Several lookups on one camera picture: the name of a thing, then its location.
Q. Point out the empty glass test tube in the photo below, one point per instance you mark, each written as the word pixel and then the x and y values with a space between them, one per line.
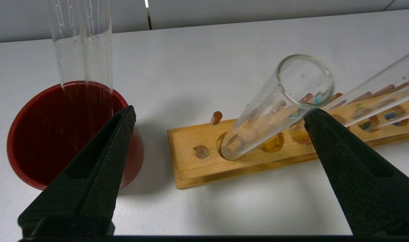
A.
pixel 68 40
pixel 100 40

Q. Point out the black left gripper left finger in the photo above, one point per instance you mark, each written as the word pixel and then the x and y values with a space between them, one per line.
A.
pixel 90 181

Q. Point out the yellow pigment test tube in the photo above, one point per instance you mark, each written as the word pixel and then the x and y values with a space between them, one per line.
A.
pixel 376 90

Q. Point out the dark red plastic cup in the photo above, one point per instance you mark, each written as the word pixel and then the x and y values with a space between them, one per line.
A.
pixel 49 134

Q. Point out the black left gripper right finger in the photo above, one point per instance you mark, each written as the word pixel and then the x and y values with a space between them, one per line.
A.
pixel 366 188

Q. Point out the blue pigment test tube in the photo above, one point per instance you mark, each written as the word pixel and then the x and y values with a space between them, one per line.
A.
pixel 265 114

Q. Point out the wooden test tube rack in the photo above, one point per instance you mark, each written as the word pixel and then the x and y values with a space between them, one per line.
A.
pixel 204 168

